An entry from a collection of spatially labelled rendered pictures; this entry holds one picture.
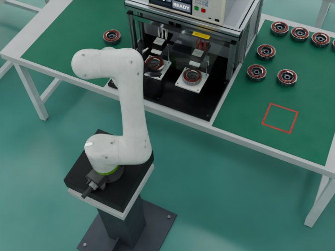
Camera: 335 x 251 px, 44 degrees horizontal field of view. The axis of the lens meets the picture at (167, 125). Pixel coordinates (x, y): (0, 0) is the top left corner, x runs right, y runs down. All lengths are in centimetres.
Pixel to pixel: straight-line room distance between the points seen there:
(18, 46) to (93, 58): 127
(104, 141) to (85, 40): 108
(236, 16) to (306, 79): 58
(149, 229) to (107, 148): 107
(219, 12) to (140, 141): 82
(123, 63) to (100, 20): 130
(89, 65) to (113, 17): 128
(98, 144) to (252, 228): 135
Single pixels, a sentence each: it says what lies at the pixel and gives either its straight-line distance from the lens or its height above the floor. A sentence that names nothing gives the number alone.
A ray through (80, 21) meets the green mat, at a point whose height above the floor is 75.
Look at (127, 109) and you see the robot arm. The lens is 169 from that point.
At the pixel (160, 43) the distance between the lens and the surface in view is 241.
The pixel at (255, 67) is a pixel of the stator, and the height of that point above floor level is 78.
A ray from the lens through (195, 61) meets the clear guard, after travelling 211.
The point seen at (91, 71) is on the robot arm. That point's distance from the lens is 164.
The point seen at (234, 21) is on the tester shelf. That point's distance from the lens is 225.
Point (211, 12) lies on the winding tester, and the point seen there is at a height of 118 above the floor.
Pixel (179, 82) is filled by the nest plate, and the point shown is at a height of 78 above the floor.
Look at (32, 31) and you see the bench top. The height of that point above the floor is 75.
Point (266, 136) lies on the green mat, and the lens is 223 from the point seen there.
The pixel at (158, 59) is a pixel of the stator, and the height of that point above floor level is 82.
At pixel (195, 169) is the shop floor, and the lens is 295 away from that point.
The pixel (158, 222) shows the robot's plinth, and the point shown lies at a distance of 276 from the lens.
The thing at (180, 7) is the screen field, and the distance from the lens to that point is 226.
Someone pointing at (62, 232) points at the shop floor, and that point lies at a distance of 286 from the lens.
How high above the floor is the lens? 258
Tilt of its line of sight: 55 degrees down
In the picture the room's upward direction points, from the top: 3 degrees counter-clockwise
